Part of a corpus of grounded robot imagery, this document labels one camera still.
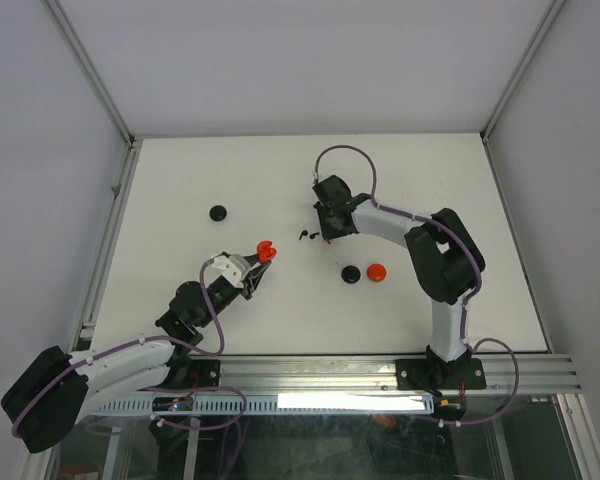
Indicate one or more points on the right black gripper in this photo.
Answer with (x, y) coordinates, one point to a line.
(327, 231)

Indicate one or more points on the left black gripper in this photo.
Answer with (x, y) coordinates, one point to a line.
(250, 283)

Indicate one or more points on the orange charging case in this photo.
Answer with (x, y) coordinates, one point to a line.
(376, 272)
(266, 251)

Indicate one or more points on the black earbud charging case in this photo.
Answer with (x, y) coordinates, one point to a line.
(351, 274)

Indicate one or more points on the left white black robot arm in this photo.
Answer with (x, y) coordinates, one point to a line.
(58, 388)

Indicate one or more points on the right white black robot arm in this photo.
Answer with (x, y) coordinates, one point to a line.
(447, 263)

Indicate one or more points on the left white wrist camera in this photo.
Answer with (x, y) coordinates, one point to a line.
(232, 267)

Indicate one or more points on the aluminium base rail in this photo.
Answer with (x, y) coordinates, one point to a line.
(497, 374)

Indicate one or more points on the white slotted cable duct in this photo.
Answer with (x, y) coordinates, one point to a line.
(279, 404)

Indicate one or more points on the left aluminium frame post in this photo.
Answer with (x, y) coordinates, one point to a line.
(78, 51)

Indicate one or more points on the aluminium frame post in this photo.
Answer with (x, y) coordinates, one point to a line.
(532, 48)
(78, 51)

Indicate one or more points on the right aluminium frame post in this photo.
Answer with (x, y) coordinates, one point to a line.
(532, 48)

